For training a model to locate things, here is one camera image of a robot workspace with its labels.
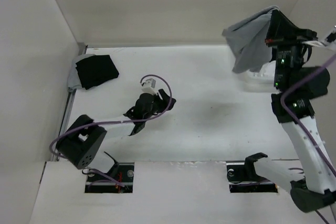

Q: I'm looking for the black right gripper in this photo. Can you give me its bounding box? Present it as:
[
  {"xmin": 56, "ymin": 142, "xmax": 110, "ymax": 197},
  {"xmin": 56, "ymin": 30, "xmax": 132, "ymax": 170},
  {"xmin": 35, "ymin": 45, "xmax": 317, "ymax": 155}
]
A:
[{"xmin": 263, "ymin": 9, "xmax": 317, "ymax": 89}]

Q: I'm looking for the grey tank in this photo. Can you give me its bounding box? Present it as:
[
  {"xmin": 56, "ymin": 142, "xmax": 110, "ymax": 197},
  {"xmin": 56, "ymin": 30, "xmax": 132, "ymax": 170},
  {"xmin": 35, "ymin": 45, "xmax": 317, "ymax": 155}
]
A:
[
  {"xmin": 222, "ymin": 6, "xmax": 279, "ymax": 74},
  {"xmin": 67, "ymin": 54, "xmax": 93, "ymax": 93}
]

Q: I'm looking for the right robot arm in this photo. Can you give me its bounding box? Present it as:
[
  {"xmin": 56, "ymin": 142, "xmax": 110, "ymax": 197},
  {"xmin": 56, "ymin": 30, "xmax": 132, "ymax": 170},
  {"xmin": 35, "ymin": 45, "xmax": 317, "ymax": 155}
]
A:
[{"xmin": 243, "ymin": 10, "xmax": 335, "ymax": 213}]

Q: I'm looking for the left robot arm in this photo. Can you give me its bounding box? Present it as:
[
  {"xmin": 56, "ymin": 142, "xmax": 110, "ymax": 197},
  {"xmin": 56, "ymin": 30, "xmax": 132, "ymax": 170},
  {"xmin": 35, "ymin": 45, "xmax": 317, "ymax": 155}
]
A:
[{"xmin": 56, "ymin": 89, "xmax": 176, "ymax": 187}]

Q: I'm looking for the black folded tank top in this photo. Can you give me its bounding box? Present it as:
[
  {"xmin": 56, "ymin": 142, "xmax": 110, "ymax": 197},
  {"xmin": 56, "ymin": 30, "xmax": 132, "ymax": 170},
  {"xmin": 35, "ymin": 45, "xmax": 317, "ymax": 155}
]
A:
[{"xmin": 75, "ymin": 55, "xmax": 119, "ymax": 90}]

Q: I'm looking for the grey folded tank top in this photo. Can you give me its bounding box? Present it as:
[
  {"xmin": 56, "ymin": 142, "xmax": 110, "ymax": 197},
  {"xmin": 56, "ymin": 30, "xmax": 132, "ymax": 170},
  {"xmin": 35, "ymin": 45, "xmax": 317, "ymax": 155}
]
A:
[{"xmin": 67, "ymin": 54, "xmax": 93, "ymax": 93}]

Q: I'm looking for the white crumpled garment in basket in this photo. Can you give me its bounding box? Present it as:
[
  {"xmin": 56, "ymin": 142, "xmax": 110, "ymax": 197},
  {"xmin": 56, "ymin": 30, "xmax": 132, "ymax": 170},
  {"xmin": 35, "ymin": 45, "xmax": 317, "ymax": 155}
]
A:
[{"xmin": 248, "ymin": 61, "xmax": 276, "ymax": 81}]

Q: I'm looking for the white plastic laundry basket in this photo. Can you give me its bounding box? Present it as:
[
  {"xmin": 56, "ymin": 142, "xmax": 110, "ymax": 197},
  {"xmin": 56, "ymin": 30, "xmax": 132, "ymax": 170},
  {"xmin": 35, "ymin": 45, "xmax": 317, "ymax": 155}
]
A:
[{"xmin": 237, "ymin": 71, "xmax": 276, "ymax": 93}]

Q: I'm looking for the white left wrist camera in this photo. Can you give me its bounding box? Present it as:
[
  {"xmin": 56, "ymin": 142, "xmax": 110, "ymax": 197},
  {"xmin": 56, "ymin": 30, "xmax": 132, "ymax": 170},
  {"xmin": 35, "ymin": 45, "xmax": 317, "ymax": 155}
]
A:
[{"xmin": 141, "ymin": 78, "xmax": 157, "ymax": 95}]

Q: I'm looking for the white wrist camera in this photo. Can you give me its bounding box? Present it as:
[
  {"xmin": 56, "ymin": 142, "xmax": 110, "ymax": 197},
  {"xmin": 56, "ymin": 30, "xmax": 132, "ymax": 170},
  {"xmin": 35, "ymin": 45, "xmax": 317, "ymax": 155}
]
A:
[
  {"xmin": 141, "ymin": 78, "xmax": 157, "ymax": 95},
  {"xmin": 303, "ymin": 26, "xmax": 336, "ymax": 51}
]

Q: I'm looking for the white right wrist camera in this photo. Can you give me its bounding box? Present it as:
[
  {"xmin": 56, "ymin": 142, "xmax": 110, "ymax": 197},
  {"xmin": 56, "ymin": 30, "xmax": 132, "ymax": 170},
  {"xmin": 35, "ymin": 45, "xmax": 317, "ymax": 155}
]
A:
[{"xmin": 303, "ymin": 26, "xmax": 336, "ymax": 51}]

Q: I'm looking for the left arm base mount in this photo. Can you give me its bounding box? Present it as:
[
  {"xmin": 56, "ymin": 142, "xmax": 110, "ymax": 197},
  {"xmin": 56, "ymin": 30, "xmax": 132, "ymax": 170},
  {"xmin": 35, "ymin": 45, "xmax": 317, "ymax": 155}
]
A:
[{"xmin": 82, "ymin": 163, "xmax": 135, "ymax": 194}]

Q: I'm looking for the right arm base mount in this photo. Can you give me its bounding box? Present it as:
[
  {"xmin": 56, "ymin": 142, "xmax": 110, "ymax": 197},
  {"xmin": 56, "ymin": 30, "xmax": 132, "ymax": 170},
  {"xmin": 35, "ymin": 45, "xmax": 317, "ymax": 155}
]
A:
[{"xmin": 226, "ymin": 162, "xmax": 278, "ymax": 193}]

